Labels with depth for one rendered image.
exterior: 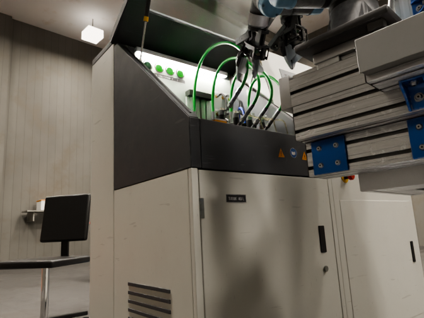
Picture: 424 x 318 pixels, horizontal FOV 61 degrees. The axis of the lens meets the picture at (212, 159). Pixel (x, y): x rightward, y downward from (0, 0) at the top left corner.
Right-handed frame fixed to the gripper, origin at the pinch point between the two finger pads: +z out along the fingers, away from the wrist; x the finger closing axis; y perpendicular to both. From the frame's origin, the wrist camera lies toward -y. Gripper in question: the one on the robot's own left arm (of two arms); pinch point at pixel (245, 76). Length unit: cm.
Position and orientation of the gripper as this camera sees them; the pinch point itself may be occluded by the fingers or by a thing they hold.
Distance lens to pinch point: 150.1
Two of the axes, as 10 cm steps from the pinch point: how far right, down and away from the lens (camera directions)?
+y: 4.8, 5.2, -7.0
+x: 8.7, -1.8, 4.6
